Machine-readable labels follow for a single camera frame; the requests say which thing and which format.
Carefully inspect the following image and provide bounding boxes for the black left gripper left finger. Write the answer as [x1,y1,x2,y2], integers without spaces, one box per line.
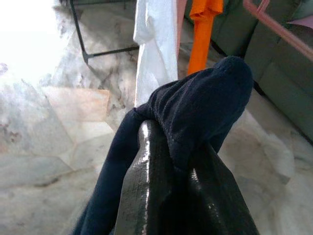
[114,119,177,235]

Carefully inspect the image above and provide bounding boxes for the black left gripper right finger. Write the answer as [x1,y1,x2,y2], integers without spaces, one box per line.
[185,144,260,235]

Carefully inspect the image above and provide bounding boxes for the navy blue garment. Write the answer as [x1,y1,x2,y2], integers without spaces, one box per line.
[70,55,254,235]

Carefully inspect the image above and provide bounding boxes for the pink clothes hanger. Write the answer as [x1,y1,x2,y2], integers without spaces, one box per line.
[243,0,313,63]

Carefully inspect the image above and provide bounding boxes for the dark green sofa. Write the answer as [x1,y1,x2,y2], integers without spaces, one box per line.
[183,0,313,147]

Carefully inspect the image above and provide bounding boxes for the white hanging T-shirt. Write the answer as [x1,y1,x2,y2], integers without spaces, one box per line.
[133,0,179,106]

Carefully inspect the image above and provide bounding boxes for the orange hanging T-shirt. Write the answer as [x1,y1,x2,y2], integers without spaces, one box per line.
[187,0,224,75]

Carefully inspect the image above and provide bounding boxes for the black clothes rack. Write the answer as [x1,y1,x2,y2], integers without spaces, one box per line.
[69,0,140,65]

